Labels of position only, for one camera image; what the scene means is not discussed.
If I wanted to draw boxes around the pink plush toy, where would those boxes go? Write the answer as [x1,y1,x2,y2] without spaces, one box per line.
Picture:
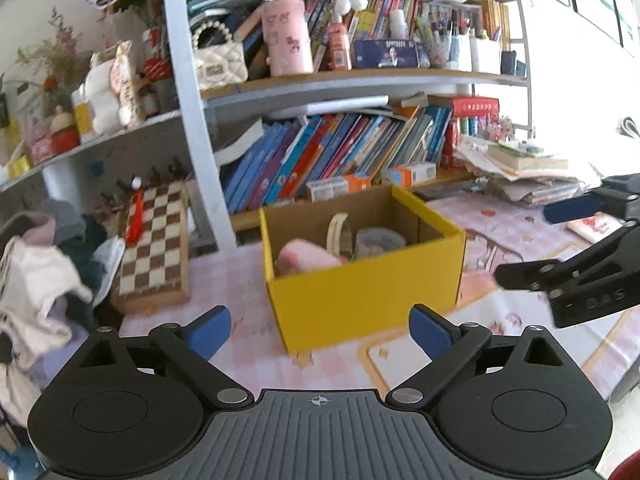
[274,238,345,275]

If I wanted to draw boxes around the wooden chess board box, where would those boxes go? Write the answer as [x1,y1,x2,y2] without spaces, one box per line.
[111,181,191,315]

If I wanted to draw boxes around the pink cylinder container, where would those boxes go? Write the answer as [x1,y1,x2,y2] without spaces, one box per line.
[262,0,314,77]

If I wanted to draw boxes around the white bookshelf frame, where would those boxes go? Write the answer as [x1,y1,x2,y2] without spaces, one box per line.
[1,0,533,250]

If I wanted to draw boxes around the white pen holder cups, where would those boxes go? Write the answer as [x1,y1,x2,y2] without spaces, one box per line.
[447,35,502,75]

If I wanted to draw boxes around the orange white small carton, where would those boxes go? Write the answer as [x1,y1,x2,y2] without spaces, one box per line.
[382,162,437,188]

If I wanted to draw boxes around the white plush doll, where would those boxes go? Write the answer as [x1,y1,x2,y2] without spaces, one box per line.
[85,40,144,136]

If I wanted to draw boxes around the red tassel ornament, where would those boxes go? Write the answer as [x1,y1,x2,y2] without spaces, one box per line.
[125,176,143,247]

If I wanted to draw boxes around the pile of clothes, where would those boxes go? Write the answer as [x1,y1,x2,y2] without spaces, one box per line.
[1,200,125,427]

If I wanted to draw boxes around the white quilted handbag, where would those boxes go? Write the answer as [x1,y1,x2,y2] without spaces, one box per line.
[191,20,248,91]

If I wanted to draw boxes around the pink cartoon table mat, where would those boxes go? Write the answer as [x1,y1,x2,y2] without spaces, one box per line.
[117,192,640,403]

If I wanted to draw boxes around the yellow cardboard box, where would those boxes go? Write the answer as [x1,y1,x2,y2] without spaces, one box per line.
[259,185,465,354]

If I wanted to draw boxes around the stack of papers and books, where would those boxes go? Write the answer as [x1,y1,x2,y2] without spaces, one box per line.
[430,96,601,206]

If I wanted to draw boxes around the row of leaning books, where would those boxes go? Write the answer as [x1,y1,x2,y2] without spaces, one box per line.
[215,105,442,214]

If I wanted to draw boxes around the clear tape roll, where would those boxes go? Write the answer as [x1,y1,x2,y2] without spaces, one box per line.
[355,228,407,259]

